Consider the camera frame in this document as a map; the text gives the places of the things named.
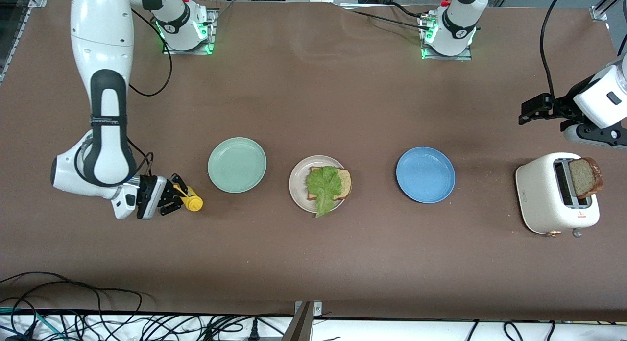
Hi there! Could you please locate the thin black cable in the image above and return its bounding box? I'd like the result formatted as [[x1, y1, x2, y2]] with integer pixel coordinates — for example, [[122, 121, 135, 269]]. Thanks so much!
[[343, 10, 431, 32]]

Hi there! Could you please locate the green lettuce leaf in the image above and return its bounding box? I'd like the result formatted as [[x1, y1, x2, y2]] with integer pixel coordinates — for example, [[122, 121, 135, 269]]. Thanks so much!
[[306, 166, 343, 219]]

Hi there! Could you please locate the brown bread slice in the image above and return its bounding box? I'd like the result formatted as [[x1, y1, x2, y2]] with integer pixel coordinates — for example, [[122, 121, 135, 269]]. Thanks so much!
[[568, 157, 604, 199], [307, 167, 353, 201]]

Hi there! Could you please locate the mint green plate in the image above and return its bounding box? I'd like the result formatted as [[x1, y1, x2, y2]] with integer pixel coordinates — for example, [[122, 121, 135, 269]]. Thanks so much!
[[208, 137, 267, 194]]

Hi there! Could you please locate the beige plate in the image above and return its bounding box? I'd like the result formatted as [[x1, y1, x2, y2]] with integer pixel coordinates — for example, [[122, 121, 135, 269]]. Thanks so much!
[[289, 155, 350, 214]]

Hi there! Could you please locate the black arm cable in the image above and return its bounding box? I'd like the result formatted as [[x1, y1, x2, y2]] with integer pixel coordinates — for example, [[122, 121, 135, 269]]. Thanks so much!
[[73, 133, 155, 187], [128, 8, 173, 97], [539, 0, 571, 102]]

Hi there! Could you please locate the black looped cable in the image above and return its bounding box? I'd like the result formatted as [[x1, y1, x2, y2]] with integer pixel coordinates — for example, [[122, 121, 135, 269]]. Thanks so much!
[[0, 271, 144, 332]]

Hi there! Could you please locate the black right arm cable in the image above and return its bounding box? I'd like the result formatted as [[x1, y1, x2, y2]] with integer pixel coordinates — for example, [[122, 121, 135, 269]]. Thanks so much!
[[73, 133, 155, 187], [128, 8, 173, 97]]

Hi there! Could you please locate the white toaster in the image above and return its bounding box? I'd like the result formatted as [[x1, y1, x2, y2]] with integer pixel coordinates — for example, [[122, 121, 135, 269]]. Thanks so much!
[[515, 152, 601, 238]]

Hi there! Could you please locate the blue plate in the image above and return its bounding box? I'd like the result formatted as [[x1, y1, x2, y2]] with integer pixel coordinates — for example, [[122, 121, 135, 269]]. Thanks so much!
[[396, 146, 456, 204]]

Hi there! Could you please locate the aluminium profile post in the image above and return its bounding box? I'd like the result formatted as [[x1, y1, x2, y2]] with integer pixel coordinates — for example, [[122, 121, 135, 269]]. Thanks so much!
[[590, 0, 627, 22]]

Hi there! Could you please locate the grey metal bracket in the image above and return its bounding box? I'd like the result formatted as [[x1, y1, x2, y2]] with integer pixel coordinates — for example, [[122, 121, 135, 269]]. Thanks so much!
[[282, 300, 324, 341]]

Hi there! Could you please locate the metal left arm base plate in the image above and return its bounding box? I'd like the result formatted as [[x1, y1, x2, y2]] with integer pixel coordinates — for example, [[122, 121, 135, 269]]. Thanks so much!
[[420, 13, 473, 61]]

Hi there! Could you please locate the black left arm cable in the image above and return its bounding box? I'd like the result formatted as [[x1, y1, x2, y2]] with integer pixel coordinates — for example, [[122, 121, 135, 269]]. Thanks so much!
[[539, 0, 571, 102]]

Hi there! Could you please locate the yellow mustard squeeze bottle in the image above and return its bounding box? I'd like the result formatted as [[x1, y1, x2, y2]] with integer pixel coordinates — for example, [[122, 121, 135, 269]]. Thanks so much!
[[172, 184, 203, 213]]

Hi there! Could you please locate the white cable tray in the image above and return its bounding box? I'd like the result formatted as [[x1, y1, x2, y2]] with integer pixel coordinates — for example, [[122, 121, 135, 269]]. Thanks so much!
[[0, 313, 627, 341]]

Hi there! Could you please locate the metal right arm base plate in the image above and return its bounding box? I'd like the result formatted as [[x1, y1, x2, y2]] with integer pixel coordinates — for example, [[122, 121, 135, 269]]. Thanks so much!
[[163, 8, 218, 55]]

